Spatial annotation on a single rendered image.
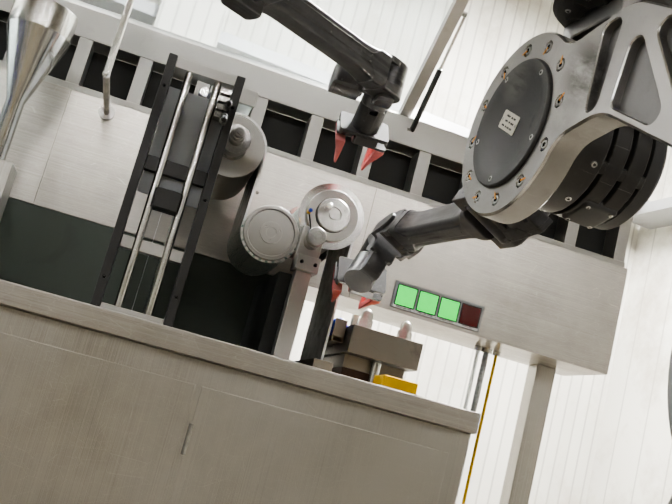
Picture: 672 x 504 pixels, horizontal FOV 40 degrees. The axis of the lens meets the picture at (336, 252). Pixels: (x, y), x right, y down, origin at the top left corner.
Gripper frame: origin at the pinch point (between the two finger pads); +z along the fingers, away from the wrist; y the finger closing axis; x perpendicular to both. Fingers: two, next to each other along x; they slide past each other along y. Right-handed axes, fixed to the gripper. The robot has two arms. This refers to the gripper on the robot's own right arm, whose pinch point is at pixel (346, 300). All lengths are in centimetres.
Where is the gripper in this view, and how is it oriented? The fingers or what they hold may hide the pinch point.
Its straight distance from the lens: 191.5
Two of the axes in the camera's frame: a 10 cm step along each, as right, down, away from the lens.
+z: -3.3, 6.1, 7.2
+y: 9.4, 2.7, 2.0
